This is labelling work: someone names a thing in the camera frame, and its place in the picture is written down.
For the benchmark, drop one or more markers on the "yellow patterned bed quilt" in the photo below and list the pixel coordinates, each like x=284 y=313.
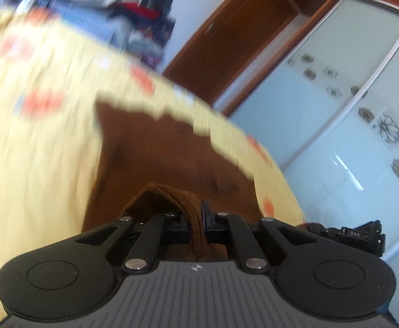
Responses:
x=51 y=77

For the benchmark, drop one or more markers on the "brown wooden door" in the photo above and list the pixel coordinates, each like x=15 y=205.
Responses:
x=226 y=43

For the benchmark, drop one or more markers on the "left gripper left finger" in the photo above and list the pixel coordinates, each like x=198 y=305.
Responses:
x=151 y=245

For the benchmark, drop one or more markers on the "brown knit sweater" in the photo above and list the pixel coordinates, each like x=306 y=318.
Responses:
x=149 y=166

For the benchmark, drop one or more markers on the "glass sliding wardrobe door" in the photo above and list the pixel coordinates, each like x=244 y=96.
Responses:
x=329 y=116

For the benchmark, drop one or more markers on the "blue quilted blanket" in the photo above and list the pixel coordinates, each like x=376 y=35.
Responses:
x=98 y=23

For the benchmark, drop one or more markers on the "pile of clothes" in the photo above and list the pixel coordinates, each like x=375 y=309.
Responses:
x=150 y=21

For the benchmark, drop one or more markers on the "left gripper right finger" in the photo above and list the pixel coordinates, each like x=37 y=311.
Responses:
x=232 y=231

